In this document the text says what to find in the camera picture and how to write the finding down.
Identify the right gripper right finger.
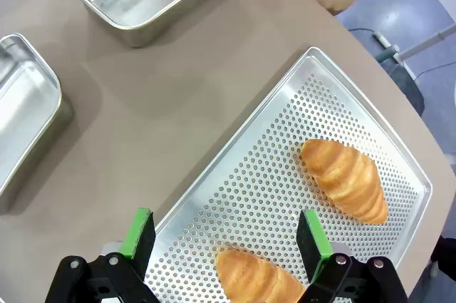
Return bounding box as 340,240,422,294
296,209,409,303

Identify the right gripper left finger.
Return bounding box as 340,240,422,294
44,207,161,303

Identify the golden croissant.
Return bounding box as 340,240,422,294
215,248,307,303
300,138,389,226

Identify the steel container for bread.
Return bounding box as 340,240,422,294
0,34,74,211

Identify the perforated aluminium baking tray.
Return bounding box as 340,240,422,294
144,46,434,303

